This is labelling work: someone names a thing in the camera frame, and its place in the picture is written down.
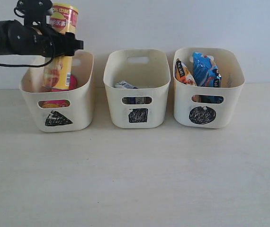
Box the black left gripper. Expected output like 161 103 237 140
7 20 84 57

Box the yellow Lays chips can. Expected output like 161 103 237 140
43 3 79 90

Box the pink Lays chips can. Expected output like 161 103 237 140
39 75 77 108

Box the blue white milk carton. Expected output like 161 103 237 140
114 80 150 105

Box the orange white noodle bag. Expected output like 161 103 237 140
175 58 197 87

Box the blue black noodle bag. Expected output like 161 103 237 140
192 52 224 104

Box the purple drink carton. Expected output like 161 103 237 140
122 97 139 105

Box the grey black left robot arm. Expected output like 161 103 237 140
0 20 84 58

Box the cream bin with triangle mark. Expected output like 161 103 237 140
19 51 95 132

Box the cream bin with square mark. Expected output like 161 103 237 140
103 49 171 129

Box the cream bin with circle mark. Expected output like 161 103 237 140
173 47 245 129

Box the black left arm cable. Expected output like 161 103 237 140
0 0 55 68

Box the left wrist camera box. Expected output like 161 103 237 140
14 0 53 26

